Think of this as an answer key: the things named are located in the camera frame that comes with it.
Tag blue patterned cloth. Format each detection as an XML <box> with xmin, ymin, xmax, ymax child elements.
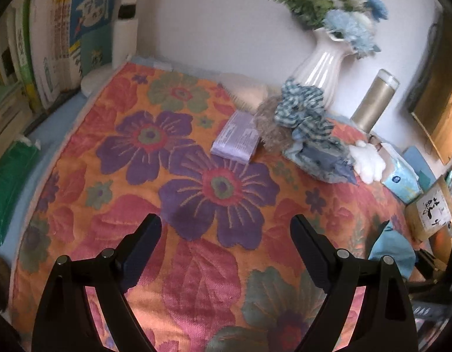
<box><xmin>283</xmin><ymin>136</ymin><xmax>356</xmax><ymax>185</ymax></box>

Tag white plush toy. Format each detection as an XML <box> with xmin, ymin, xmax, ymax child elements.
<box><xmin>349</xmin><ymin>140</ymin><xmax>386</xmax><ymax>185</ymax></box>

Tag steel thermos bottle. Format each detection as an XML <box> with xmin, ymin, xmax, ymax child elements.
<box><xmin>351</xmin><ymin>69</ymin><xmax>399</xmax><ymax>133</ymax></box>

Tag blue and white flowers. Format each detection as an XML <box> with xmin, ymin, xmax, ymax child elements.
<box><xmin>272</xmin><ymin>0</ymin><xmax>389</xmax><ymax>58</ymax></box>

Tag floral orange tablecloth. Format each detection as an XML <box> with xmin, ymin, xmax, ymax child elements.
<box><xmin>11</xmin><ymin>63</ymin><xmax>409</xmax><ymax>351</ymax></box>

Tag white ribbed vase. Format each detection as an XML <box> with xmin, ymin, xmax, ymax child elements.
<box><xmin>291</xmin><ymin>28</ymin><xmax>356</xmax><ymax>109</ymax></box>

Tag brown paper bucket container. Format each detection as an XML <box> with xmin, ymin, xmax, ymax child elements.
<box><xmin>405</xmin><ymin>176</ymin><xmax>452</xmax><ymax>242</ymax></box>

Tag plaid blue stuffed toy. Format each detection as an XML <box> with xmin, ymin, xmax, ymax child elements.
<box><xmin>254</xmin><ymin>77</ymin><xmax>333</xmax><ymax>153</ymax></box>

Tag purple wipes packet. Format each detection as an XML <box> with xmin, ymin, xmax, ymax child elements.
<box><xmin>210</xmin><ymin>111</ymin><xmax>259</xmax><ymax>165</ymax></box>

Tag light blue tissue pack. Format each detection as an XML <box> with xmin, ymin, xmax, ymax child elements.
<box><xmin>379</xmin><ymin>142</ymin><xmax>422</xmax><ymax>204</ymax></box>

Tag pink white cap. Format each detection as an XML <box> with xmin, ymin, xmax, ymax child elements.
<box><xmin>215</xmin><ymin>73</ymin><xmax>281</xmax><ymax>114</ymax></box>

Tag books with blue cover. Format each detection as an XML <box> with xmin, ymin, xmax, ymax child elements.
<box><xmin>0</xmin><ymin>0</ymin><xmax>120</xmax><ymax>113</ymax></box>

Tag wall mounted television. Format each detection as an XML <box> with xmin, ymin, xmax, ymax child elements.
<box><xmin>407</xmin><ymin>12</ymin><xmax>452</xmax><ymax>165</ymax></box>

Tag green plastic package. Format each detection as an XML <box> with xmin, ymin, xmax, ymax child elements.
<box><xmin>0</xmin><ymin>137</ymin><xmax>41</xmax><ymax>247</ymax></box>

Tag teal blue cloth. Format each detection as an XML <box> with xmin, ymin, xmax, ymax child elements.
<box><xmin>368</xmin><ymin>221</ymin><xmax>416</xmax><ymax>280</ymax></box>

